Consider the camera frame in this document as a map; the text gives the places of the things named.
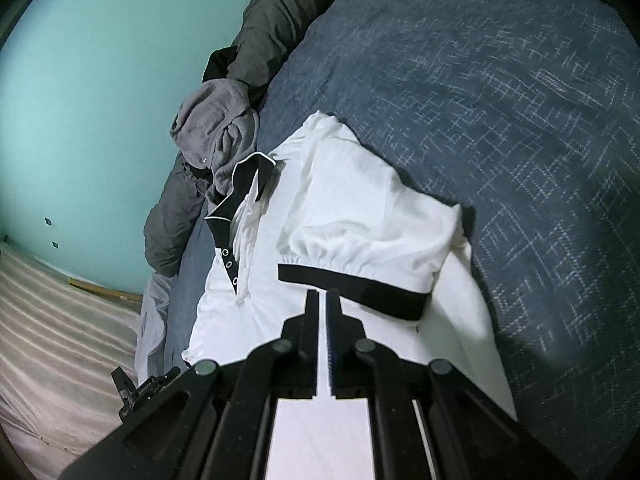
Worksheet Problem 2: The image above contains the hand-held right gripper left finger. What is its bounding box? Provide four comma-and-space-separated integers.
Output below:
60, 290, 321, 480

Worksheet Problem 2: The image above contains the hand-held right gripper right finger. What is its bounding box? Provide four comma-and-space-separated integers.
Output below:
325, 288, 578, 480

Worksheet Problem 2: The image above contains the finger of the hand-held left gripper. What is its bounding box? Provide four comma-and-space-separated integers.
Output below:
136, 366, 182, 397

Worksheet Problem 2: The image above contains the white polo shirt black trim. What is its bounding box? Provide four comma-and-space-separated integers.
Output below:
181, 111, 518, 480

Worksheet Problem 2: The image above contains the light grey crumpled sheet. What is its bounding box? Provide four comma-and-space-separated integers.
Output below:
134, 272, 173, 383

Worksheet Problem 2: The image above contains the beige curtain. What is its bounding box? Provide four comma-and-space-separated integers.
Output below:
0, 232, 143, 471

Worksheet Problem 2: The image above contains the wooden board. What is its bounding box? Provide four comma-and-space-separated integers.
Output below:
69, 277, 146, 306

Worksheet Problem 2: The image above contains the grey hoodie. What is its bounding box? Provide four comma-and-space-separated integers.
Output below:
170, 79, 261, 206

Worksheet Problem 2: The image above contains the dark grey rolled duvet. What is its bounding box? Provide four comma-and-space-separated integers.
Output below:
144, 0, 371, 277

